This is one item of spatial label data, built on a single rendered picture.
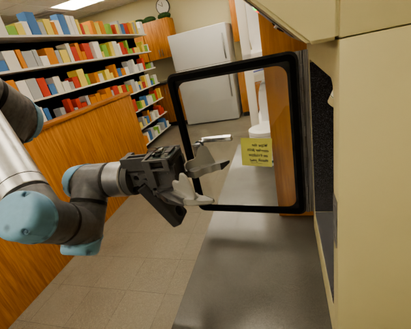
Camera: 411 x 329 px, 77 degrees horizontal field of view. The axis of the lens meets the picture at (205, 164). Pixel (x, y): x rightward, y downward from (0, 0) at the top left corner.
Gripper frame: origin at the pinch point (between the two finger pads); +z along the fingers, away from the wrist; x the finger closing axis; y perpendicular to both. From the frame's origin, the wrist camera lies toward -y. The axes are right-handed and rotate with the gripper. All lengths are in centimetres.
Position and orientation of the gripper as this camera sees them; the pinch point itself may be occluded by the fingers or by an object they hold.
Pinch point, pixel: (224, 181)
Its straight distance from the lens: 48.7
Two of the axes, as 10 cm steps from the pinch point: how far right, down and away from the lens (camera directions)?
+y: -2.0, -8.9, -4.0
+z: 9.5, -0.7, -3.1
